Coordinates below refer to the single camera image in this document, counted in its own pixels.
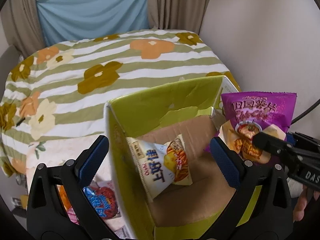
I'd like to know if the black cable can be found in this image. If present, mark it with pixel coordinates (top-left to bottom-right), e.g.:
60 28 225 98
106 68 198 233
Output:
291 89 320 126

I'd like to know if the green striped floral blanket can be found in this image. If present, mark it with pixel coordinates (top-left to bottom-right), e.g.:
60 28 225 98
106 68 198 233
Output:
1 29 233 176

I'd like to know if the right hand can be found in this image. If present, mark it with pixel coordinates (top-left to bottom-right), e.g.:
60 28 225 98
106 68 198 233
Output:
293 185 309 222

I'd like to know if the purple chips bag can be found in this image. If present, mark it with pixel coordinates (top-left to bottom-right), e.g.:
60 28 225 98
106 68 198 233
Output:
216 92 297 164

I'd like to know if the red blue snack bag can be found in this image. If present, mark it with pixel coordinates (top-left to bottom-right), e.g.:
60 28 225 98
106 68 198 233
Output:
82 181 119 220

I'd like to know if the green cardboard box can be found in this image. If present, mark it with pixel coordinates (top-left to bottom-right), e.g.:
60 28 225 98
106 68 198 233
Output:
104 74 263 240

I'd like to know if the cream orange snack bag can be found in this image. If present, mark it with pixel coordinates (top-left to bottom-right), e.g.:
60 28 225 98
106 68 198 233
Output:
126 134 193 201

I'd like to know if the beige curtain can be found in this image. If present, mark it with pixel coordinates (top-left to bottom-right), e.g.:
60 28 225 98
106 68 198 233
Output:
148 0 209 34

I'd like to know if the blue curtain cloth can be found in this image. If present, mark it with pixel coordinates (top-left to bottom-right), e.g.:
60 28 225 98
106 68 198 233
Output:
36 0 149 46

